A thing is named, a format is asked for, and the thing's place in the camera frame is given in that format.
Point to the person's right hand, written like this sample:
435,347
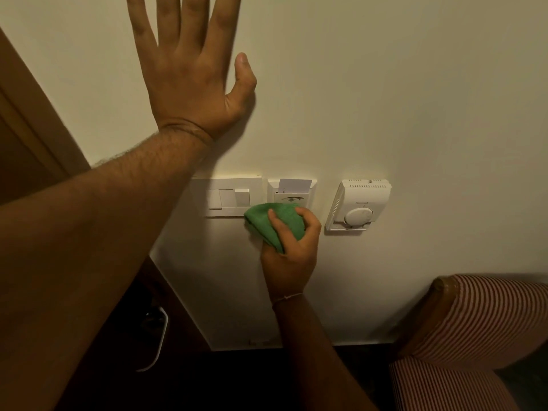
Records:
291,265

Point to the person's left hand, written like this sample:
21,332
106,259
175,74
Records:
188,85

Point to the person's left little finger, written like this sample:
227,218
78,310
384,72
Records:
139,17

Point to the person's left thumb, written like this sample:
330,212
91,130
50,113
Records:
245,81

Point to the person's right thumb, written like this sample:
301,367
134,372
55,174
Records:
279,231

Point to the person's left middle finger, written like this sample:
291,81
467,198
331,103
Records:
195,19

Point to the green cleaning cloth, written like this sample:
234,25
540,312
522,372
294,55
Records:
265,222

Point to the person's right forearm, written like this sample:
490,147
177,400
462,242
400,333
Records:
317,355

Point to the person's left forearm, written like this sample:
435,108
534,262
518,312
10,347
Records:
85,252

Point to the white key card holder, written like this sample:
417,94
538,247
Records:
299,199

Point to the white key card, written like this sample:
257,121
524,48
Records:
295,186

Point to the white thread wristband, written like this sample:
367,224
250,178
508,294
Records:
287,298

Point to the dark thread wristband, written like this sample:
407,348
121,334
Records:
192,129

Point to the dark wooden cabinet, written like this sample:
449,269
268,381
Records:
184,338

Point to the brown wooden door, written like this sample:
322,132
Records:
30,145

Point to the red striped armchair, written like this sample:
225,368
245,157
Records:
471,338

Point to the white wall switch plate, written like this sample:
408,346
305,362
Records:
227,196

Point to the white wall thermostat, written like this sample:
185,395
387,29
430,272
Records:
359,205

